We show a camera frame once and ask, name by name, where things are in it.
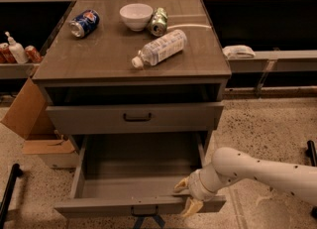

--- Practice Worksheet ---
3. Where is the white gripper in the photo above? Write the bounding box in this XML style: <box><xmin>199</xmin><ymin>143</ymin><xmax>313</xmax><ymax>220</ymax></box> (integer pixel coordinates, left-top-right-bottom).
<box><xmin>173</xmin><ymin>165</ymin><xmax>221</xmax><ymax>217</ymax></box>

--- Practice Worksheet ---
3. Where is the grey drawer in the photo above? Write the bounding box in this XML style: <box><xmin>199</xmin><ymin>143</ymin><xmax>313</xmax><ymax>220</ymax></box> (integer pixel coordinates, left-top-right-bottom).
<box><xmin>47</xmin><ymin>102</ymin><xmax>224</xmax><ymax>135</ymax></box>
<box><xmin>53</xmin><ymin>131</ymin><xmax>228</xmax><ymax>219</ymax></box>

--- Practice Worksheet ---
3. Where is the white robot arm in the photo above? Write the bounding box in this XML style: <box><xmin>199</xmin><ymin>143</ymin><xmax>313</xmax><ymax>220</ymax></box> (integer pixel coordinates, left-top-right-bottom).
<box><xmin>174</xmin><ymin>147</ymin><xmax>317</xmax><ymax>217</ymax></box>

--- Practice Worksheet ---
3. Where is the grey top drawer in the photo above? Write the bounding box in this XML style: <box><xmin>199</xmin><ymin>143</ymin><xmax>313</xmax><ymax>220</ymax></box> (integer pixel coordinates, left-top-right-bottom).
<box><xmin>47</xmin><ymin>102</ymin><xmax>224</xmax><ymax>135</ymax></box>

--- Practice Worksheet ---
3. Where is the black right base bar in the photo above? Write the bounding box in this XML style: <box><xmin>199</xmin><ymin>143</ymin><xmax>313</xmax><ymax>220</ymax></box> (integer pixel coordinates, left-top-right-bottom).
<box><xmin>305</xmin><ymin>140</ymin><xmax>317</xmax><ymax>219</ymax></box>

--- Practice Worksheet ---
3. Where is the black base bar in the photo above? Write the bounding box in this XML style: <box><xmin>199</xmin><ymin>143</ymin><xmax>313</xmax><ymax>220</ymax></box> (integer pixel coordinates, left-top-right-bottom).
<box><xmin>0</xmin><ymin>164</ymin><xmax>23</xmax><ymax>229</ymax></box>
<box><xmin>305</xmin><ymin>140</ymin><xmax>317</xmax><ymax>219</ymax></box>

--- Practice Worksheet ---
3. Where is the clear plastic water bottle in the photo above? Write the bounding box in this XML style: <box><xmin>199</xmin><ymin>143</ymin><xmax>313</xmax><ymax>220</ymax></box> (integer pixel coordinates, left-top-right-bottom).
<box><xmin>132</xmin><ymin>30</ymin><xmax>187</xmax><ymax>68</ymax></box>

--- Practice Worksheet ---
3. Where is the white folded cloth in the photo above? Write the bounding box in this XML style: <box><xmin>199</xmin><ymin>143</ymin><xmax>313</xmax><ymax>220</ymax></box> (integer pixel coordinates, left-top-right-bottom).
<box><xmin>223</xmin><ymin>45</ymin><xmax>256</xmax><ymax>58</ymax></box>

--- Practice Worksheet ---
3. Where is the green soda can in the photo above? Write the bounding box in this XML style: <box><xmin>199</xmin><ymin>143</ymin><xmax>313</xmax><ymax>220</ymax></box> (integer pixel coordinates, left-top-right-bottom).
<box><xmin>148</xmin><ymin>7</ymin><xmax>168</xmax><ymax>37</ymax></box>

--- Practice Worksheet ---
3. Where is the black left base bar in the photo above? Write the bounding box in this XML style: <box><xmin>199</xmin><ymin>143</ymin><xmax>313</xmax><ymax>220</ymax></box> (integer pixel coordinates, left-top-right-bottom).
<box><xmin>0</xmin><ymin>164</ymin><xmax>23</xmax><ymax>229</ymax></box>

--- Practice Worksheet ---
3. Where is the brown cardboard box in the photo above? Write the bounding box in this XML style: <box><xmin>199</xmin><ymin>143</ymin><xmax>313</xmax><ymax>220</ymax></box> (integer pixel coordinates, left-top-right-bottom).
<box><xmin>1</xmin><ymin>78</ymin><xmax>80</xmax><ymax>169</ymax></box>

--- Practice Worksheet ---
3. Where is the white ceramic bowl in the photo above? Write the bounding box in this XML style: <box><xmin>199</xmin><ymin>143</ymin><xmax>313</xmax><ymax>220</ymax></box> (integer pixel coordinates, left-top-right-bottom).
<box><xmin>119</xmin><ymin>3</ymin><xmax>154</xmax><ymax>32</ymax></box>

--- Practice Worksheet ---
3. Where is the blue pepsi can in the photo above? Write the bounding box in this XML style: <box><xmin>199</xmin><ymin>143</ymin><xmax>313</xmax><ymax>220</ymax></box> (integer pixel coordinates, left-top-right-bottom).
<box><xmin>69</xmin><ymin>9</ymin><xmax>100</xmax><ymax>38</ymax></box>

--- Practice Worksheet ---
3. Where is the red soda can right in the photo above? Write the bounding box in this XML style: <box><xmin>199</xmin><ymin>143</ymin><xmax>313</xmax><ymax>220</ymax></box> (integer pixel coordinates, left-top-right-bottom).
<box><xmin>25</xmin><ymin>46</ymin><xmax>43</xmax><ymax>63</ymax></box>

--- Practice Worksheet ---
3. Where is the red soda can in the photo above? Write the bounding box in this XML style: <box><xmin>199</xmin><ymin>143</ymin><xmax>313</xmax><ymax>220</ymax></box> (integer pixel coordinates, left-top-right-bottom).
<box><xmin>0</xmin><ymin>43</ymin><xmax>16</xmax><ymax>63</ymax></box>
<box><xmin>25</xmin><ymin>46</ymin><xmax>43</xmax><ymax>63</ymax></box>

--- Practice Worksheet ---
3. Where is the red soda can left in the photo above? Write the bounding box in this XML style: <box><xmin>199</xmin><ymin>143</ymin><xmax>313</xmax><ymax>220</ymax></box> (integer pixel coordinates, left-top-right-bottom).
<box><xmin>0</xmin><ymin>43</ymin><xmax>16</xmax><ymax>63</ymax></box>

